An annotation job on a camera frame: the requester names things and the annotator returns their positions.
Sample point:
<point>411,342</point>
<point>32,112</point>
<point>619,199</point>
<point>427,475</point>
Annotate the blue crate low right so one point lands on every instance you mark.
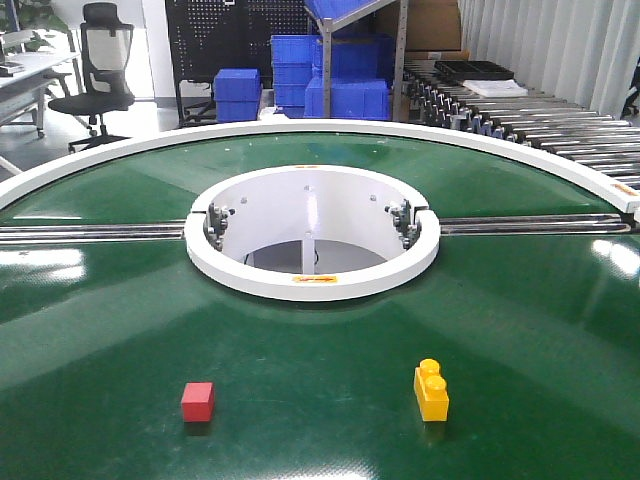
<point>364,99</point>

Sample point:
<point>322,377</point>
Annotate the metal shelving rack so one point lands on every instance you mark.
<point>345,18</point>

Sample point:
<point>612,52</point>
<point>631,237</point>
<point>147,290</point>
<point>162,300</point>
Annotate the white office desk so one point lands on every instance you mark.
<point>23,92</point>

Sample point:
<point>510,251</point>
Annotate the steel roller conveyor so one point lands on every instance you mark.
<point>538,120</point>

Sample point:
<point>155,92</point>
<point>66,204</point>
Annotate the yellow studded toy brick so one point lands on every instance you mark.
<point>431,391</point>

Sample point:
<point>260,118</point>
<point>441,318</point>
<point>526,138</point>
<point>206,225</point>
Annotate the steel divider roller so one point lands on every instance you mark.
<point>590,223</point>
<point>60,234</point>

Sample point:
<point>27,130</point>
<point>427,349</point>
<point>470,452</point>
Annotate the blue crate stack left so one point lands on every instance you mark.
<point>237,94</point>

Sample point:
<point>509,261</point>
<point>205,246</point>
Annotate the left steel divider roller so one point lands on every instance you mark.
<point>60,234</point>

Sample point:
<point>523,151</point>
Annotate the white foam sheet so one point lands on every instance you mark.
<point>496,88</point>

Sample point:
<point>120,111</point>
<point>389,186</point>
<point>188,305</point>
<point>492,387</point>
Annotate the red cube block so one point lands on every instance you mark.
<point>198,401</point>

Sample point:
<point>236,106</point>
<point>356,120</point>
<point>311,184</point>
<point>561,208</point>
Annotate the black pegboard panel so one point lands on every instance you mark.
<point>206,36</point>

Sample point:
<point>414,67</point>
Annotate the blue crate stack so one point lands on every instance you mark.
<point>237,94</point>
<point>292,71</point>

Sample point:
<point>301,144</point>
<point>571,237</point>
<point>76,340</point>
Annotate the black mesh office chair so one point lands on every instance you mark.
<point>105,52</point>

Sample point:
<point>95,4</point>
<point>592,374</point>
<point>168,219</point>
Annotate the cardboard box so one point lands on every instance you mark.
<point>434,32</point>

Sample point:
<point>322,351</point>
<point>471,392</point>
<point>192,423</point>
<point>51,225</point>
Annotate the blue crate stack middle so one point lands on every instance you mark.
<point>292,71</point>

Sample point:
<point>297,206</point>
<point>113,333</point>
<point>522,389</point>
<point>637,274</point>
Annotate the white outer conveyor rim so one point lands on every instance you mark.
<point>614,192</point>

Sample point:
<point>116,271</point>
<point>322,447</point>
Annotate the black plastic tray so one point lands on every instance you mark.
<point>461,70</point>

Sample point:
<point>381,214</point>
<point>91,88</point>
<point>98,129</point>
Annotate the right steel divider roller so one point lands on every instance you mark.
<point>590,223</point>

